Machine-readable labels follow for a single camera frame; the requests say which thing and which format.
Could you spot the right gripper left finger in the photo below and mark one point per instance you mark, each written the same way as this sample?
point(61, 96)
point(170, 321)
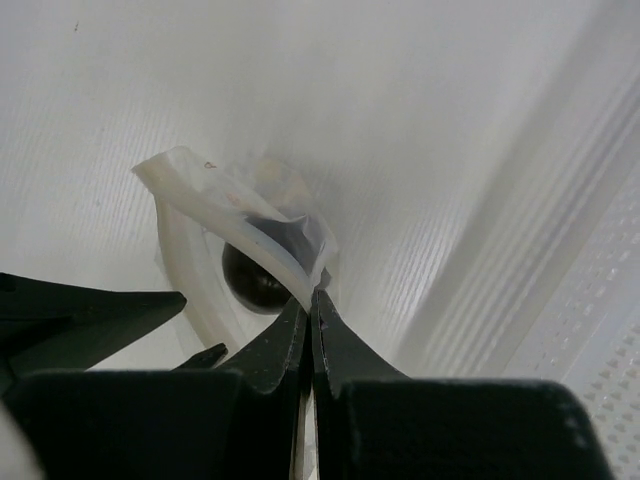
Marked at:
point(240, 420)

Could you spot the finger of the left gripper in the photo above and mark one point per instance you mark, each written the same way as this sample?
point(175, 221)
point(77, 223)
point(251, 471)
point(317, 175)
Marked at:
point(206, 359)
point(48, 325)

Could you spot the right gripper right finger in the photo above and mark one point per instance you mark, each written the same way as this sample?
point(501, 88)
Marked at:
point(373, 422)

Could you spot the black fake food piece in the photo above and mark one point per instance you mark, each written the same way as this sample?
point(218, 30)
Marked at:
point(253, 286)

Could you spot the clear zip top bag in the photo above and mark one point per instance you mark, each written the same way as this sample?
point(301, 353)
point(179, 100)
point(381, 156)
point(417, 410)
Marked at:
point(261, 207)

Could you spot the translucent white plastic bin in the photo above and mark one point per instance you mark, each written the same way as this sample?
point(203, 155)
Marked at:
point(544, 281)

